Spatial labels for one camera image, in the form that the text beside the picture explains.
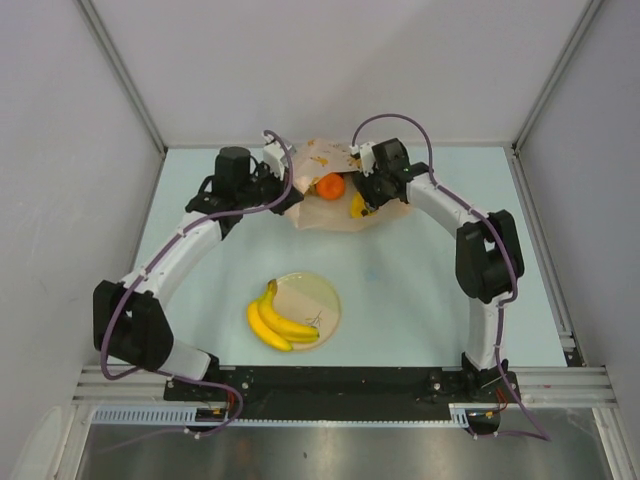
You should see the yellow fake bell pepper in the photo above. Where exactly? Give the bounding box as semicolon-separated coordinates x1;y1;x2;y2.
349;192;377;219

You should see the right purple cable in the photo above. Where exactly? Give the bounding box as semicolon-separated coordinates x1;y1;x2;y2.
351;113;551;442

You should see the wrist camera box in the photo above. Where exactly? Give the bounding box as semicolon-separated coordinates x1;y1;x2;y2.
262;131;296;180
350;142;376;177

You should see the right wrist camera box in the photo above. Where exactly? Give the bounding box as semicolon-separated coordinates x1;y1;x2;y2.
350;142;376;177

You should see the yellow fake banana bunch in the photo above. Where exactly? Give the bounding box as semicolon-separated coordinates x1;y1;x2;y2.
246;279;320;352

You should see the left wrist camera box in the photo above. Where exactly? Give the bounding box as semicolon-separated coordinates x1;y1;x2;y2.
262;131;296;180

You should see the translucent peach plastic bag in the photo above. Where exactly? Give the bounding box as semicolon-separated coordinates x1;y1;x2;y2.
285;138;411;233

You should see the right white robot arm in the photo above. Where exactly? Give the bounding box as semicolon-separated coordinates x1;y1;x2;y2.
350;139;524;401

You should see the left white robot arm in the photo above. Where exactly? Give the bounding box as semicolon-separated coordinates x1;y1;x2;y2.
93;132;304;400

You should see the aluminium frame rail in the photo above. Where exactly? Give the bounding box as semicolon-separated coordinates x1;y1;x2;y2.
73;366;616;408

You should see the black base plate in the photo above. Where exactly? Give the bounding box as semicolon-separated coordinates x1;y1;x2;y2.
164;365;521;426

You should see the fake orange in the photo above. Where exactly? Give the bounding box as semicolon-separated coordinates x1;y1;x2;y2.
316;173;346;201

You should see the cream round plate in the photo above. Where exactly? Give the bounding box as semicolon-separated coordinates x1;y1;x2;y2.
274;272;342;352

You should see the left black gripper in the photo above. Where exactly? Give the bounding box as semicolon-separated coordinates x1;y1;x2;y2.
237;161;303;216

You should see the white slotted cable duct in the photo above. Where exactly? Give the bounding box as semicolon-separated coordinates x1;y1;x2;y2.
91;405;469;429

